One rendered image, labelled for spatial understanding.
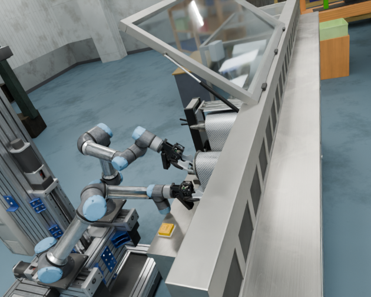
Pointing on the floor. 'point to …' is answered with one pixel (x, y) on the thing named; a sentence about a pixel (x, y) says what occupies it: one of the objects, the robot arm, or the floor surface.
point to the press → (17, 95)
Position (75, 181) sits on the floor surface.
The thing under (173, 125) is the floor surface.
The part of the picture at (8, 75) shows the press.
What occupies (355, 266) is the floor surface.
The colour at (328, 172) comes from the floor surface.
